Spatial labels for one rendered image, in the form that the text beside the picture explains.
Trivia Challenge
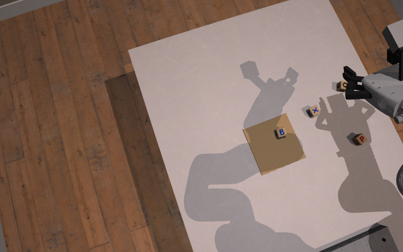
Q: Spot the tan square mat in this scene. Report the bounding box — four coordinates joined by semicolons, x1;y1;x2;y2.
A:
243;113;306;175

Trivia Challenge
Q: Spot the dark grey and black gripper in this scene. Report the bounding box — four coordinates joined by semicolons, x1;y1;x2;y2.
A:
342;48;403;119

